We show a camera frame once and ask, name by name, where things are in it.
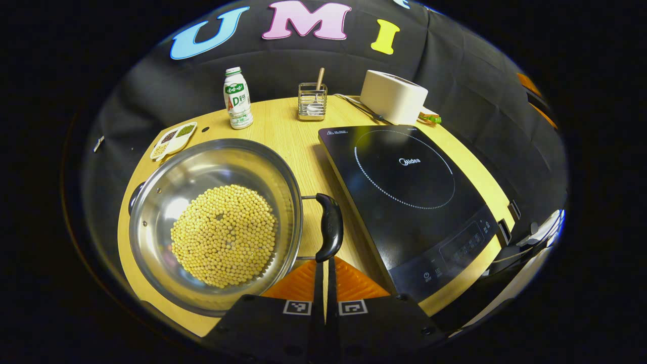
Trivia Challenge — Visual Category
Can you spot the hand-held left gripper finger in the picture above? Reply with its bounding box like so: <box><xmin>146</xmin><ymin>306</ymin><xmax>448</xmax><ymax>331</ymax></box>
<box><xmin>202</xmin><ymin>258</ymin><xmax>329</xmax><ymax>364</ymax></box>
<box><xmin>325</xmin><ymin>255</ymin><xmax>445</xmax><ymax>364</ymax></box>

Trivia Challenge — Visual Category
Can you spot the black induction cooktop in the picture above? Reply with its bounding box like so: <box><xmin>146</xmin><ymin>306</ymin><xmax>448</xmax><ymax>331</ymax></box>
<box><xmin>318</xmin><ymin>125</ymin><xmax>500</xmax><ymax>303</ymax></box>

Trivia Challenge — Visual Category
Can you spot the stainless steel pot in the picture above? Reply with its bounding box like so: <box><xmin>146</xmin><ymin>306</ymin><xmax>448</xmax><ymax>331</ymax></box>
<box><xmin>128</xmin><ymin>138</ymin><xmax>344</xmax><ymax>317</ymax></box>

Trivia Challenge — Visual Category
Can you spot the pile of soybeans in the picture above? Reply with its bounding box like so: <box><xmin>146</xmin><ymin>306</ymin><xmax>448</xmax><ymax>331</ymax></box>
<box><xmin>170</xmin><ymin>184</ymin><xmax>278</xmax><ymax>289</ymax></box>

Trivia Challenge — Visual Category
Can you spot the white toaster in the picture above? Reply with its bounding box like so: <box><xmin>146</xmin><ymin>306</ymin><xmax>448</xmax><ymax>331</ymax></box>
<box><xmin>360</xmin><ymin>70</ymin><xmax>429</xmax><ymax>125</ymax></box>

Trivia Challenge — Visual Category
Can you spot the white drink bottle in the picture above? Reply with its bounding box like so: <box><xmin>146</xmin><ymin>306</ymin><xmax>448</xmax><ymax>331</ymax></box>
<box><xmin>223</xmin><ymin>67</ymin><xmax>254</xmax><ymax>130</ymax></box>

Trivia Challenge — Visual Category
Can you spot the white divided bean dish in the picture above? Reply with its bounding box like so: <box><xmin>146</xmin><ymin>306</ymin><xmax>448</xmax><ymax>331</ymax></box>
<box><xmin>150</xmin><ymin>121</ymin><xmax>198</xmax><ymax>162</ymax></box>

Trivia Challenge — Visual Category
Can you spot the black backdrop cloth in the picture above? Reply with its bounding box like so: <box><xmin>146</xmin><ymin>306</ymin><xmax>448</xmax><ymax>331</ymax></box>
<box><xmin>81</xmin><ymin>0</ymin><xmax>568</xmax><ymax>243</ymax></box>

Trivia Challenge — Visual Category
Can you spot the black toaster cable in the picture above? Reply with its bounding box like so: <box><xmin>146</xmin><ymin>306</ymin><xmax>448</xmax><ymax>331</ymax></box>
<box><xmin>334</xmin><ymin>94</ymin><xmax>387</xmax><ymax>124</ymax></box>

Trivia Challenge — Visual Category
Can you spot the wire utensil holder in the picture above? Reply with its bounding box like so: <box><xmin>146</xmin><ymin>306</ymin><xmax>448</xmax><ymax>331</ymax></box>
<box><xmin>297</xmin><ymin>82</ymin><xmax>328</xmax><ymax>122</ymax></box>

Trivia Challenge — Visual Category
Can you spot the wooden-handled spoon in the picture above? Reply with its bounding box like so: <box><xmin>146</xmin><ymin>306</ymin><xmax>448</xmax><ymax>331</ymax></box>
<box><xmin>307</xmin><ymin>67</ymin><xmax>326</xmax><ymax>115</ymax></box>

